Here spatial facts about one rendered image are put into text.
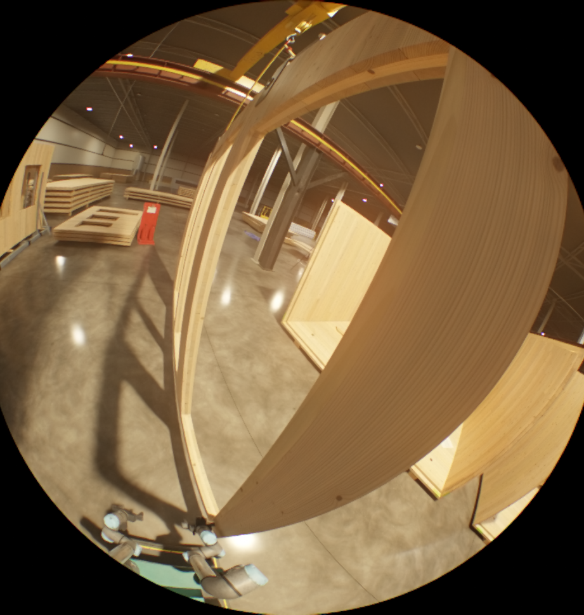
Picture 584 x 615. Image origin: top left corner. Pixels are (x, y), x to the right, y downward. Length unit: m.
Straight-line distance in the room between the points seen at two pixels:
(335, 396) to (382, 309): 0.11
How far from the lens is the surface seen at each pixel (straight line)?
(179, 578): 1.64
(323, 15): 4.12
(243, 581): 1.00
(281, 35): 5.38
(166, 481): 2.38
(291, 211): 8.27
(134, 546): 1.39
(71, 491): 2.60
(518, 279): 0.18
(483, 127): 0.25
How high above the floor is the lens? 2.32
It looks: 23 degrees down
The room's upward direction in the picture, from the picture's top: 25 degrees clockwise
